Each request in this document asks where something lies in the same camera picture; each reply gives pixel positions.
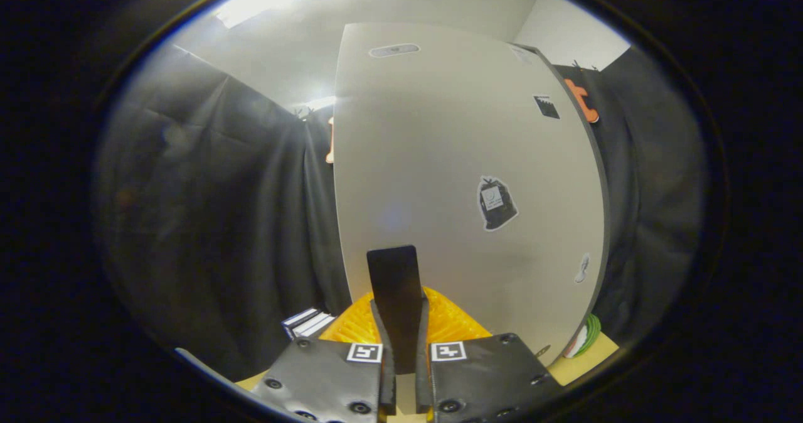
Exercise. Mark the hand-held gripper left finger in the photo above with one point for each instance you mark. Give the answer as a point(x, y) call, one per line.
point(384, 297)

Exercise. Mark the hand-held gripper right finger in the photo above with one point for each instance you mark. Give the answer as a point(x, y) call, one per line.
point(411, 297)

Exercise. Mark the white shoe cabinet door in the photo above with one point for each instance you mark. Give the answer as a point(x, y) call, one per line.
point(439, 159)

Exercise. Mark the book with figure cover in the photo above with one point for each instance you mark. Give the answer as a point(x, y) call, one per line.
point(317, 326)

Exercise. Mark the blue white book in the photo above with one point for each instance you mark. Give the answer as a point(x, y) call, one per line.
point(295, 321)

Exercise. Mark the green white round object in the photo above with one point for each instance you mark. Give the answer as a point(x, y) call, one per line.
point(586, 338)

